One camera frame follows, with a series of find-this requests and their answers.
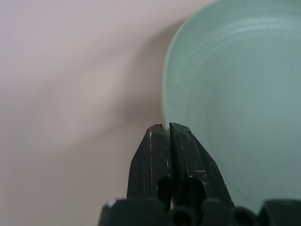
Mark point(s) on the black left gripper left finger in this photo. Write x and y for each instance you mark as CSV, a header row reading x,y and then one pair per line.
x,y
147,164

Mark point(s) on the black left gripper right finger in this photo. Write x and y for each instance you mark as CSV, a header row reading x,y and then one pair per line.
x,y
190,162

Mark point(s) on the green plate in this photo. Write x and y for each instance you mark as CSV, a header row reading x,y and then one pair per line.
x,y
235,94

